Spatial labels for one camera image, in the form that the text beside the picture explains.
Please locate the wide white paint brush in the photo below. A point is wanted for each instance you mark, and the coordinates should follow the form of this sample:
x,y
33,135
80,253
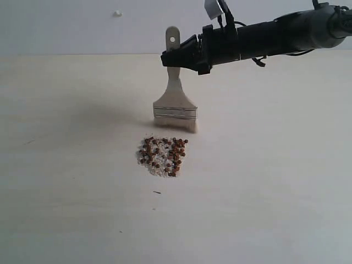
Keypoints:
x,y
174,109

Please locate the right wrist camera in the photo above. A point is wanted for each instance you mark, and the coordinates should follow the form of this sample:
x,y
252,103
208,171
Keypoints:
x,y
216,8

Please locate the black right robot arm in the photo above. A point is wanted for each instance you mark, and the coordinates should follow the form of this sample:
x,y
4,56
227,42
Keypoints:
x,y
294,34

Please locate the white blob on wall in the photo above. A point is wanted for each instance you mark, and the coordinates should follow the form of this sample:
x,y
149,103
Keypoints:
x,y
117,14

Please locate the brown pellets and white crumbs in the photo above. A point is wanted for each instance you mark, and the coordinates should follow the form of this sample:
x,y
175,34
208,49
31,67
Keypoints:
x,y
162,156

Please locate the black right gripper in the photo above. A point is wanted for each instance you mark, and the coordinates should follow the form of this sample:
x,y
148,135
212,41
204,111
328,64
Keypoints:
x,y
217,46

